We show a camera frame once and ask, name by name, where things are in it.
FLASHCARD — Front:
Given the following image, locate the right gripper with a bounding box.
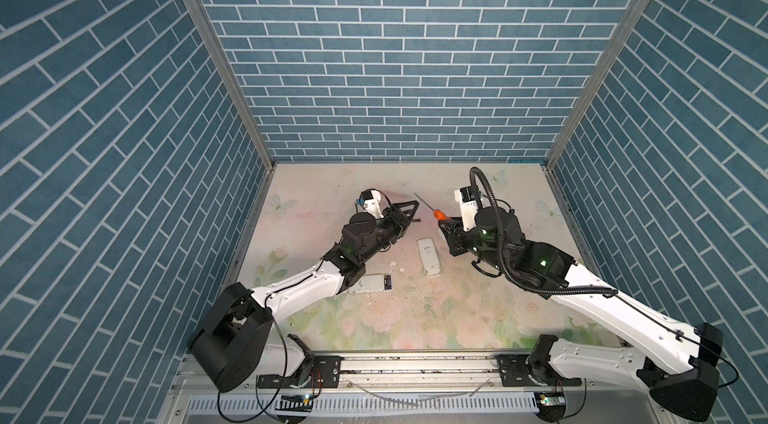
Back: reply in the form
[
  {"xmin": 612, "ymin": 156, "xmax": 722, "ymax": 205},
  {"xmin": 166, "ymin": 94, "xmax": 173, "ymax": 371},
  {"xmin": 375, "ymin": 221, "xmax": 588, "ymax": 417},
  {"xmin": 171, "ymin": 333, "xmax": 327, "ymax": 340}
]
[{"xmin": 436, "ymin": 214, "xmax": 510, "ymax": 274}]

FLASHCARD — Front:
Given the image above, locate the orange handled screwdriver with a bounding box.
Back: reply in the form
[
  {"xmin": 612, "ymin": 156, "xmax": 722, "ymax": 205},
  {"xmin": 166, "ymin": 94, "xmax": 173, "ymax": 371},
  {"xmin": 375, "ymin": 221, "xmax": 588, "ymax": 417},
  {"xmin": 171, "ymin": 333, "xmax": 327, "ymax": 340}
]
[{"xmin": 415, "ymin": 193, "xmax": 449, "ymax": 221}]

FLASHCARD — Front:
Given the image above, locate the white remote control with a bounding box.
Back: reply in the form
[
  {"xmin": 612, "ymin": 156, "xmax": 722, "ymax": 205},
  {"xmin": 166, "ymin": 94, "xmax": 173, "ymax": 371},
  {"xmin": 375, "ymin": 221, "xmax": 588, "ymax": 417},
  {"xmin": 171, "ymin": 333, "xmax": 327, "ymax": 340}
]
[
  {"xmin": 417, "ymin": 238, "xmax": 442, "ymax": 278},
  {"xmin": 347, "ymin": 274, "xmax": 393, "ymax": 294}
]

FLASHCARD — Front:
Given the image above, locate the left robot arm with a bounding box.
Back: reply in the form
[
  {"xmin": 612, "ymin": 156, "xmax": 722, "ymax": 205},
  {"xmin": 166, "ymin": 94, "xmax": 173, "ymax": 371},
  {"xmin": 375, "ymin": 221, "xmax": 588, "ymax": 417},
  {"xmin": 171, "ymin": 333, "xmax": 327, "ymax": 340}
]
[{"xmin": 188, "ymin": 190, "xmax": 419, "ymax": 393}]

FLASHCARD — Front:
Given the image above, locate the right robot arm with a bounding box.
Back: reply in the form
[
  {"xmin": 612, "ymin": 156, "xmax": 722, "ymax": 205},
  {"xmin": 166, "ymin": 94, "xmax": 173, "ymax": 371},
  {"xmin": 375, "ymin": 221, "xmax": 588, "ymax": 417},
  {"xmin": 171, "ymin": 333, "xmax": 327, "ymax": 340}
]
[{"xmin": 435, "ymin": 206, "xmax": 723, "ymax": 422}]

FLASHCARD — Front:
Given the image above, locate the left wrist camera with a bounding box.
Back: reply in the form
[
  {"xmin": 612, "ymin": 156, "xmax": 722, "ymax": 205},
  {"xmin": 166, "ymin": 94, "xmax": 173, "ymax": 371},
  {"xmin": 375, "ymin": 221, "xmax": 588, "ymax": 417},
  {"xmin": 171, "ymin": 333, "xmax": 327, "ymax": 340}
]
[{"xmin": 355, "ymin": 189, "xmax": 383, "ymax": 219}]

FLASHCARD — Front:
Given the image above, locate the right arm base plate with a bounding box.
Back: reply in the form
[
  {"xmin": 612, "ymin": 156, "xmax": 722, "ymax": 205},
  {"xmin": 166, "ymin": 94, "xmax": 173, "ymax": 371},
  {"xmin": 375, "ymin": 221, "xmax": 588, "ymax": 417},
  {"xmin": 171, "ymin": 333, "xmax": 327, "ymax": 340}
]
[{"xmin": 494, "ymin": 353, "xmax": 582, "ymax": 387}]

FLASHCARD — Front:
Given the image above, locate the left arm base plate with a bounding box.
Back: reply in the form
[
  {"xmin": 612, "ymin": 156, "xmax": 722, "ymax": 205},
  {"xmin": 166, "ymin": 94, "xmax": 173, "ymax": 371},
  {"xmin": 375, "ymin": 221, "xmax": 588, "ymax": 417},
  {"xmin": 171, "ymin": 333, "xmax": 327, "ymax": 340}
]
[{"xmin": 257, "ymin": 355, "xmax": 342, "ymax": 389}]

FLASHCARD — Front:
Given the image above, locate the aluminium mounting rail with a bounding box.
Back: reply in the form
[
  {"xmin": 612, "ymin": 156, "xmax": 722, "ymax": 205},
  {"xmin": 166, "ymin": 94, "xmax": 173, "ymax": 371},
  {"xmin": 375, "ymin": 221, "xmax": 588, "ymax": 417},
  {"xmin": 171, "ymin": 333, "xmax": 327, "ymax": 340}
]
[{"xmin": 170, "ymin": 350, "xmax": 670, "ymax": 394}]

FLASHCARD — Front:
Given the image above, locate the white ribbed cable duct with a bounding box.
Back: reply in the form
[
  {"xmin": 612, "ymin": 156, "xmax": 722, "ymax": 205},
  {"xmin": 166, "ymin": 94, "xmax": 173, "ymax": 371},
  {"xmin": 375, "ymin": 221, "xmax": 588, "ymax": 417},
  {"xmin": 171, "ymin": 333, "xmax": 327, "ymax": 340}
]
[{"xmin": 188, "ymin": 392, "xmax": 539, "ymax": 417}]

